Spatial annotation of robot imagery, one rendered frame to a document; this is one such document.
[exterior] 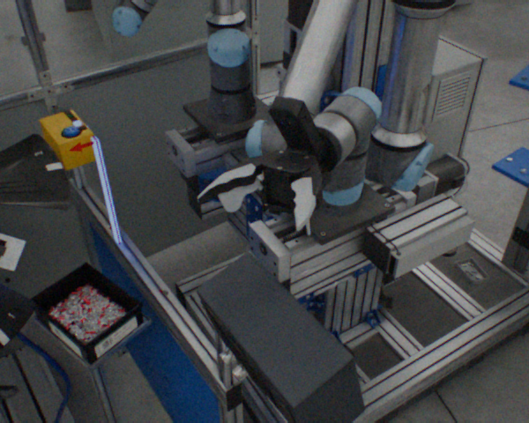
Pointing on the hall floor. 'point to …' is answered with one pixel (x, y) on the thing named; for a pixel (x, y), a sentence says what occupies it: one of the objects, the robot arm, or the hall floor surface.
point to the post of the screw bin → (105, 395)
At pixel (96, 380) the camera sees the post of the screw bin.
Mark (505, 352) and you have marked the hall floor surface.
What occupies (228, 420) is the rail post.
